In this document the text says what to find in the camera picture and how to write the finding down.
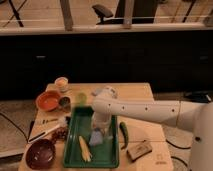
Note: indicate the green chili pepper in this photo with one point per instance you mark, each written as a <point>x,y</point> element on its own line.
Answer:
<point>124,132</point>

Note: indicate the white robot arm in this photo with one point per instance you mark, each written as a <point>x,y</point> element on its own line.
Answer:
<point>188,116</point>

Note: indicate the white handled brush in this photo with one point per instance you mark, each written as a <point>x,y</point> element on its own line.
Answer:
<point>62,122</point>

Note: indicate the brown rectangular block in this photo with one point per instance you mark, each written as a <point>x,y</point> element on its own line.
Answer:
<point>139,150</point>

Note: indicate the yellow corn cob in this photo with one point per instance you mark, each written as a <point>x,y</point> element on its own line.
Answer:
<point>85,152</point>

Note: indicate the dark red bowl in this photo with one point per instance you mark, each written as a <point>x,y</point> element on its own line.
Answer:
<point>40,155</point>

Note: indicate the green plastic tray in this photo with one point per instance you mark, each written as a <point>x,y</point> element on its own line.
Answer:
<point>105,155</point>

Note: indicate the grey cloth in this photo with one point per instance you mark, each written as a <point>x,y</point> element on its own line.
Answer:
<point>106,91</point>

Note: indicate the black office chair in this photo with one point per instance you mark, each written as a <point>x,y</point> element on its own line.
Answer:
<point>143,13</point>

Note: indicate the small dark bowl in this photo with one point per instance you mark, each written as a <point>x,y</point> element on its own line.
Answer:
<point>64,103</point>

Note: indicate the orange bowl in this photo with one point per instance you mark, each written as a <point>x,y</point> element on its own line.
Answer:
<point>48,100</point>

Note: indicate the green cup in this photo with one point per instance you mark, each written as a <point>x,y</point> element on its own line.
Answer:
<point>81,99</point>

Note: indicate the bunch of dark grapes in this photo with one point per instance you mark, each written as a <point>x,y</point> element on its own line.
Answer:
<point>59,134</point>

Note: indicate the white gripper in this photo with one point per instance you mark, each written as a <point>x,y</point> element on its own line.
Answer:
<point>101,122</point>

